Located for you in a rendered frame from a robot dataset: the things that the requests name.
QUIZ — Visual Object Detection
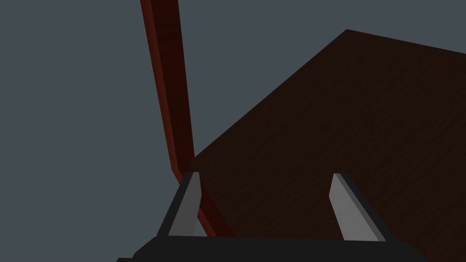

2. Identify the dark brown wooden door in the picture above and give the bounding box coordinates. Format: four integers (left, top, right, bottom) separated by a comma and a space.
189, 29, 466, 262

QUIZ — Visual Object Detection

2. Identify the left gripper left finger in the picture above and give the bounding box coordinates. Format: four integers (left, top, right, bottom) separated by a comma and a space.
157, 171, 203, 237

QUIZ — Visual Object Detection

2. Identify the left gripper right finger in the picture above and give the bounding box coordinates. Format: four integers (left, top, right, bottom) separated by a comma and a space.
328, 172, 397, 242

